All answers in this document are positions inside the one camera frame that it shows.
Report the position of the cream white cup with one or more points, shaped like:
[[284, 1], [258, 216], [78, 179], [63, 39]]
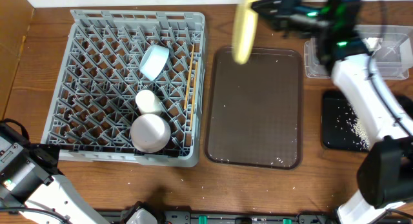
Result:
[[148, 103]]

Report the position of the white paper napkin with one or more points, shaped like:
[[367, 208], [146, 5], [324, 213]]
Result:
[[372, 43]]

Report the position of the wooden chopstick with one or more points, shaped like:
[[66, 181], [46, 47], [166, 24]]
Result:
[[193, 97], [189, 77]]

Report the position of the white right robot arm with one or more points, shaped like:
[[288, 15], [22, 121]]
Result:
[[385, 176]]

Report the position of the spilled rice pile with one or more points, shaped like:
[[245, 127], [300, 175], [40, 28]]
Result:
[[348, 130]]

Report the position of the grey plastic dish rack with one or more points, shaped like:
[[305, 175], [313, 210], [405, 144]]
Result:
[[93, 106]]

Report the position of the black bin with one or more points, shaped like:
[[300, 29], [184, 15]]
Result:
[[330, 101]]

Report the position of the light blue saucer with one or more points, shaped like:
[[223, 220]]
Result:
[[153, 61]]

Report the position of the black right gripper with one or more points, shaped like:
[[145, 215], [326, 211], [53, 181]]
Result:
[[288, 13]]

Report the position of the pink bowl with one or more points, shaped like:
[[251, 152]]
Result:
[[150, 133]]

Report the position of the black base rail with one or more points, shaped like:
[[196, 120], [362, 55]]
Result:
[[184, 215]]

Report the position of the dark brown tray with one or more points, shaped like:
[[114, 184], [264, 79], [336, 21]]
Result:
[[255, 114]]

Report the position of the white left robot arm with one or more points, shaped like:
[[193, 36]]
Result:
[[33, 186]]

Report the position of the yellow plate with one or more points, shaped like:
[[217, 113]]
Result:
[[244, 31]]

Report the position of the clear plastic bin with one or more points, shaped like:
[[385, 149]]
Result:
[[394, 58]]

